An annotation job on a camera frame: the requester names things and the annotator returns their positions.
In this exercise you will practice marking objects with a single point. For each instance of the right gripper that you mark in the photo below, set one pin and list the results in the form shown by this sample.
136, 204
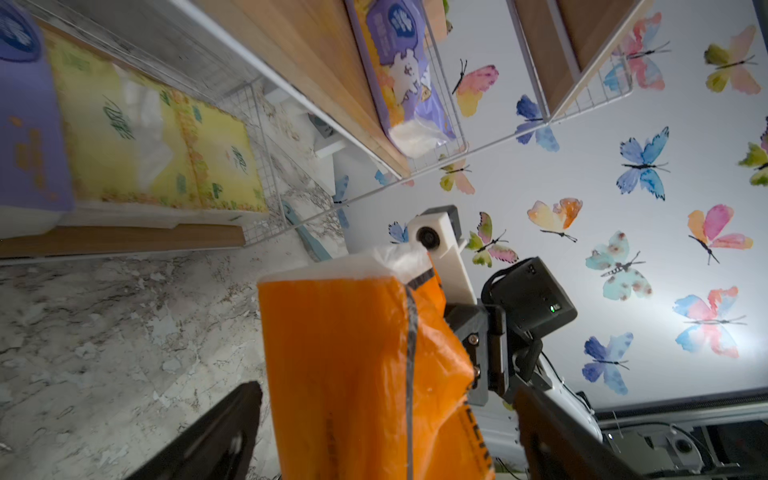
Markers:
482, 330

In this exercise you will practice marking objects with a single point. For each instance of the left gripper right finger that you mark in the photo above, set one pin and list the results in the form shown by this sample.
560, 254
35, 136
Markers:
557, 447

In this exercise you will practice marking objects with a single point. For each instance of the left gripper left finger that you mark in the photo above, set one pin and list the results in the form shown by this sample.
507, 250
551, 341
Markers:
219, 445

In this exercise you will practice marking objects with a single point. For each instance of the orange tissue pack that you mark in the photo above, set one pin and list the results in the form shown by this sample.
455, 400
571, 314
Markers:
365, 377

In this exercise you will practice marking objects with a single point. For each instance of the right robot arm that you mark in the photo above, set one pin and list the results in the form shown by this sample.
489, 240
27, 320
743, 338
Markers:
536, 305

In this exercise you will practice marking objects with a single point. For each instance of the green tissue pack bottom right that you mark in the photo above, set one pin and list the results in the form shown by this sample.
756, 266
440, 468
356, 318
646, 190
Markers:
228, 185

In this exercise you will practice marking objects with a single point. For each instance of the green tissue pack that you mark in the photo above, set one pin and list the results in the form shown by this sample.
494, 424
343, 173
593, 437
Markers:
124, 143
228, 185

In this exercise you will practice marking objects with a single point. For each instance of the purple tissue pack middle shelf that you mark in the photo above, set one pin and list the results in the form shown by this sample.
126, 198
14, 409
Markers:
392, 36

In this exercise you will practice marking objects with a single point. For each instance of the purple tissue pack shelf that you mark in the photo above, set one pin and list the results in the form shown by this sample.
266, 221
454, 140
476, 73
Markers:
36, 185
392, 36

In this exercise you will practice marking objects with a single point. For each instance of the purple tissue pack bottom shelf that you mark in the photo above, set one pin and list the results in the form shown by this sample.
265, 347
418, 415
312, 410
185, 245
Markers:
36, 185

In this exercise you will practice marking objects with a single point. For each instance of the green tissue pack bottom middle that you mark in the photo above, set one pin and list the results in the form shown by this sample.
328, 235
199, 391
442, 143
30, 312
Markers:
124, 143

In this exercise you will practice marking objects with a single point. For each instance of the white small stand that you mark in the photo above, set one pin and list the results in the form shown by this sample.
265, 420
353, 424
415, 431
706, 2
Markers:
294, 126

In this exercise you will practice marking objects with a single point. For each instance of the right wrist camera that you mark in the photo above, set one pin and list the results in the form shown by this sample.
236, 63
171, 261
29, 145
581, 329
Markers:
438, 229

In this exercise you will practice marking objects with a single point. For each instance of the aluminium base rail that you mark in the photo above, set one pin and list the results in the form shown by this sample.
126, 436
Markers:
719, 436

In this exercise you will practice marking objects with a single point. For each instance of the white wire shelf rack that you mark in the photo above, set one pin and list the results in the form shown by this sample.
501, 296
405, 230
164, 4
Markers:
222, 52

